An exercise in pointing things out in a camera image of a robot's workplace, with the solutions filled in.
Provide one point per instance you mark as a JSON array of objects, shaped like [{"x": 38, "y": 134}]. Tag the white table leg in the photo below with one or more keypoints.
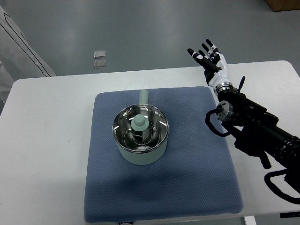
[{"x": 250, "y": 220}]

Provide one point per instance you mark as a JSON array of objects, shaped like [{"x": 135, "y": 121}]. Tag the green pot with steel interior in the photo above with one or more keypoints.
[{"x": 143, "y": 158}]

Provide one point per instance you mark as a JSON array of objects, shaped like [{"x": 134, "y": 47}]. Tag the glass lid with green knob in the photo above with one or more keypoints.
[{"x": 139, "y": 117}]

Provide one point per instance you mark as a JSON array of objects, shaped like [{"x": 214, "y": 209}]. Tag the brown cardboard box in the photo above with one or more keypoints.
[{"x": 283, "y": 5}]

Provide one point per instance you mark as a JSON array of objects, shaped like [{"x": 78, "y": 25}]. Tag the upper metal floor plate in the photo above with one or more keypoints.
[{"x": 99, "y": 54}]

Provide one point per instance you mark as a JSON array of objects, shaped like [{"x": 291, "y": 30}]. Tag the wire steaming rack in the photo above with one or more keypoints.
[{"x": 141, "y": 140}]

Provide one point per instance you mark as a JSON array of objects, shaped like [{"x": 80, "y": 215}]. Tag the person in white clothing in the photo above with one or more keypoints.
[{"x": 15, "y": 48}]

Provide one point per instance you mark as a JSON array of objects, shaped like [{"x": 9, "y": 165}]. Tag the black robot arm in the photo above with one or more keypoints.
[{"x": 256, "y": 133}]

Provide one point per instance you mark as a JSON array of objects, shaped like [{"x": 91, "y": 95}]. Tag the blue quilted mat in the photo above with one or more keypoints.
[{"x": 194, "y": 177}]

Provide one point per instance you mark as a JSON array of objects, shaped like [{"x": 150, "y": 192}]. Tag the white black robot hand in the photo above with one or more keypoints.
[{"x": 215, "y": 67}]

